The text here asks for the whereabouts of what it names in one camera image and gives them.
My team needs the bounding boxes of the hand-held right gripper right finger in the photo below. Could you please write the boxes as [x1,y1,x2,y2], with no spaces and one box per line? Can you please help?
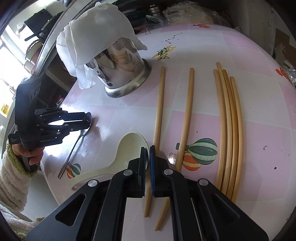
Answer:
[149,146,270,241]

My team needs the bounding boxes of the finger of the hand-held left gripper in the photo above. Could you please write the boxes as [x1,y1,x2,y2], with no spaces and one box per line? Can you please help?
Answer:
[35,107,92,124]
[38,121,90,140]

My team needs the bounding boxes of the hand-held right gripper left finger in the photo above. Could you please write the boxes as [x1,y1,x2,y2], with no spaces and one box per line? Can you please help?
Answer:
[25,146,151,241]

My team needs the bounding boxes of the round-bowl metal spoon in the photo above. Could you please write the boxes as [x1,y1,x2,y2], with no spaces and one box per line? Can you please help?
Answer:
[57,112,93,180]

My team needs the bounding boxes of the cream soup spoon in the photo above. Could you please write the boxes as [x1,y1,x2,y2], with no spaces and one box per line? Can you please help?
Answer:
[69,132,150,192]

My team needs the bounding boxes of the wooden chopstick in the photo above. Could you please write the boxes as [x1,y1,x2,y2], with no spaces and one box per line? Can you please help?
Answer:
[144,66,166,218]
[216,62,233,194]
[154,68,195,231]
[221,70,238,198]
[213,69,227,189]
[229,76,245,203]

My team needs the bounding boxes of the stainless steel utensil holder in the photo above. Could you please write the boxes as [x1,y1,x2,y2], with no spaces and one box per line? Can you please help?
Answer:
[85,38,152,99]

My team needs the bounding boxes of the person's left forearm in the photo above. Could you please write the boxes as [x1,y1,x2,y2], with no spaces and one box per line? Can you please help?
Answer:
[0,141,38,214]

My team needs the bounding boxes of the person's left hand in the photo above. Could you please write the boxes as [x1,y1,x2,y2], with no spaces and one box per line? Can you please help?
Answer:
[11,144,45,172]

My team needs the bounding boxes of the window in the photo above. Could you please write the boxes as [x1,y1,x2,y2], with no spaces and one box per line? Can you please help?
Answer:
[0,23,28,98]

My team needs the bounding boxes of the person's white fleece garment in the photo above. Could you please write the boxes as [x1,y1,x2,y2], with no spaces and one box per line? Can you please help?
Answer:
[0,202,47,241]

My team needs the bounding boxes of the pink printed tablecloth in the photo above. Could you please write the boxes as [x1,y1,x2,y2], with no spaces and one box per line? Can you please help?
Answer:
[43,23,296,241]

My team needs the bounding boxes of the stacked steel pots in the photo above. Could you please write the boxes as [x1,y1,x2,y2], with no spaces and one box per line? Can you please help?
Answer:
[146,5,166,18]

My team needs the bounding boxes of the bagged flatbread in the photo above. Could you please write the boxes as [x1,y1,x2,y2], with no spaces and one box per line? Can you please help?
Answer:
[163,1,214,25]

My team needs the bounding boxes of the clear plastic bag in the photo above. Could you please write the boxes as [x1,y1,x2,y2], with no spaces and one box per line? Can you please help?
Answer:
[275,59,296,84]

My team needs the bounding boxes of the cardboard box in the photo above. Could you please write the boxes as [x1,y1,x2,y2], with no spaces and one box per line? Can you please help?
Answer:
[274,28,296,61]

